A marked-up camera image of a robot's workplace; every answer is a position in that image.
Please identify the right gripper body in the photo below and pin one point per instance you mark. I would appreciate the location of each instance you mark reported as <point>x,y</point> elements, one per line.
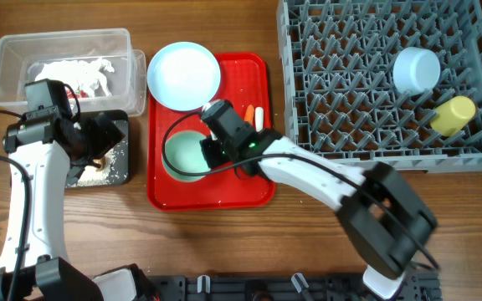
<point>211,155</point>

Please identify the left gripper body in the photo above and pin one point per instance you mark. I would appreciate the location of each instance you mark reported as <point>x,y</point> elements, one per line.
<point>94,140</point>

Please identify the brown mushroom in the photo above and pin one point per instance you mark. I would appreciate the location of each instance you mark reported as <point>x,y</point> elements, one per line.
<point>99,164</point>

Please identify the light green bowl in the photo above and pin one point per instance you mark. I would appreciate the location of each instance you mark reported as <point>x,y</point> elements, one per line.
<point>183,151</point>

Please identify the white rice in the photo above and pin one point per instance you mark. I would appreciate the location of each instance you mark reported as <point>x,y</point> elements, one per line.
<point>114,173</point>

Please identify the red snack wrapper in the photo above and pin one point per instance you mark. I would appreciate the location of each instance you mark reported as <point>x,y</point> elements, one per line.
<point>79,94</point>

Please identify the orange carrot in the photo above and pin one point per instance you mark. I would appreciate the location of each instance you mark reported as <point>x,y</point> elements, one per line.
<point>249,114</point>

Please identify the white spoon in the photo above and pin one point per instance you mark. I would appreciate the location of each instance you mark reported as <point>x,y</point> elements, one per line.
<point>259,118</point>

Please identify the white tissue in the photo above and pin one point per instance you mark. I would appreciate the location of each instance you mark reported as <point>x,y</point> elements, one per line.
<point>80,75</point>

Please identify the large light blue plate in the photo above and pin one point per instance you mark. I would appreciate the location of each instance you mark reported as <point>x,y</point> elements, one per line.
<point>183,76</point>

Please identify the light blue rice bowl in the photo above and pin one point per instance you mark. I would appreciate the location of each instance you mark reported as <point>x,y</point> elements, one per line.
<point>416,71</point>

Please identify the yellow cup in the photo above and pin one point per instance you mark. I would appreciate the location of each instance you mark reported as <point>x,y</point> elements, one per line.
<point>453,115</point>

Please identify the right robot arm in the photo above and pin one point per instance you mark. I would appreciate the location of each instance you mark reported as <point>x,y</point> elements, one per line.
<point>384,219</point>

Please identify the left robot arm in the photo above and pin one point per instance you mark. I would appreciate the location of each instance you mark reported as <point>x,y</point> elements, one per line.
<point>47,148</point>

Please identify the grey dishwasher rack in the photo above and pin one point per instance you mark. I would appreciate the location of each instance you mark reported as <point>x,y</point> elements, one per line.
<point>340,99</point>

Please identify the black tray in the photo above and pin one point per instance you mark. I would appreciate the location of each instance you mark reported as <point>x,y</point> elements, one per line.
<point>122,122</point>

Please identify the clear plastic bin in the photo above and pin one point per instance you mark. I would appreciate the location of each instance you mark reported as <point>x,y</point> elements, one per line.
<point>127,84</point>

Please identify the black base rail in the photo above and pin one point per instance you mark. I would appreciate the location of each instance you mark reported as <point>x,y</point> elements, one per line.
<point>299,287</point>

